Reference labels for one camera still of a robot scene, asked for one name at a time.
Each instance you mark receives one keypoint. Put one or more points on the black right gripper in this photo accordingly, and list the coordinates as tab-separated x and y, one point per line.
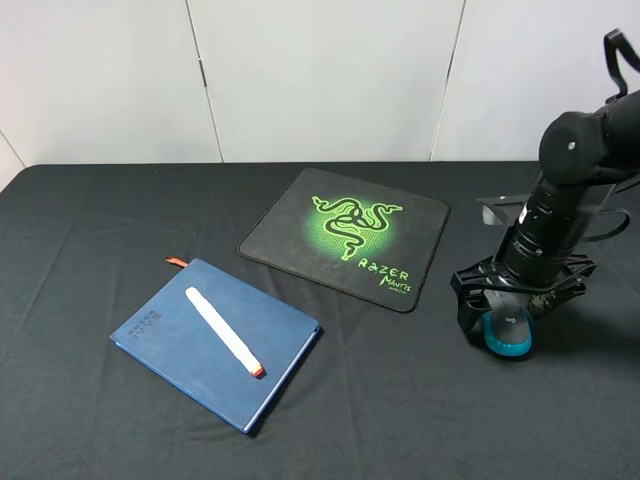
534	257

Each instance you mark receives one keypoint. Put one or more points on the grey blue wireless mouse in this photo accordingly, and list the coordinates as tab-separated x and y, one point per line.
506	326

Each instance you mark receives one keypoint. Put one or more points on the white marker pen orange caps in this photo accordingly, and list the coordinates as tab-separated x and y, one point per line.
224	331

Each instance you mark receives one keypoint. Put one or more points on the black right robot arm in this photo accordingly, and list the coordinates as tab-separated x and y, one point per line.
584	158

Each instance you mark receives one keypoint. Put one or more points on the black green Razer mouse pad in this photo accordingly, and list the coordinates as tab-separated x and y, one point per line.
364	239

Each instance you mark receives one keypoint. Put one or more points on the orange notebook ribbon bookmark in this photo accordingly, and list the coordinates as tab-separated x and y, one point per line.
177	262

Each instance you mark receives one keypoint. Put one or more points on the blue hardcover notebook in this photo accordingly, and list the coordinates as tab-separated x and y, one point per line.
170	337

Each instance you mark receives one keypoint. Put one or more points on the black tablecloth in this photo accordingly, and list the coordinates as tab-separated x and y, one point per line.
380	395

